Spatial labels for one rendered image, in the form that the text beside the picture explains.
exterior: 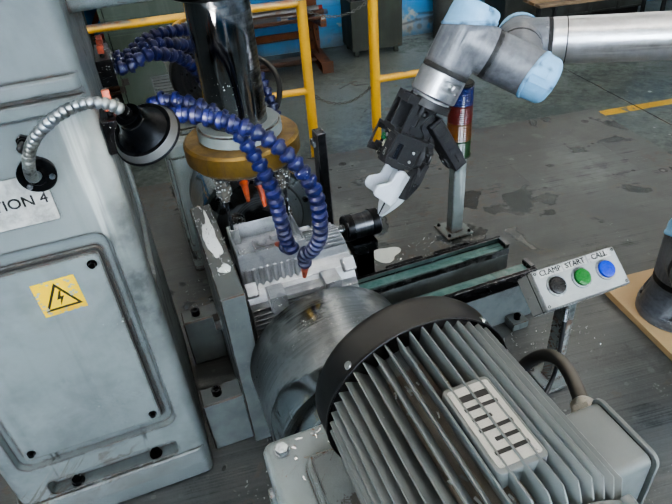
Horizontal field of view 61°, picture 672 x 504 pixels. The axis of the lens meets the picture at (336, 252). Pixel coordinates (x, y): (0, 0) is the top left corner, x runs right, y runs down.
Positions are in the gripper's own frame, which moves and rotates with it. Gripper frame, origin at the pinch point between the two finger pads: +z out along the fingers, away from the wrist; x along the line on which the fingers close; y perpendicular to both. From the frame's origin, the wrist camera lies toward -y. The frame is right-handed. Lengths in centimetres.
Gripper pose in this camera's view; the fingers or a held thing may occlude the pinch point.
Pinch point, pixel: (386, 209)
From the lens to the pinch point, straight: 99.6
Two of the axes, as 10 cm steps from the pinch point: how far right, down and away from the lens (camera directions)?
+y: -8.4, -1.8, -5.1
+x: 3.5, 5.3, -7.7
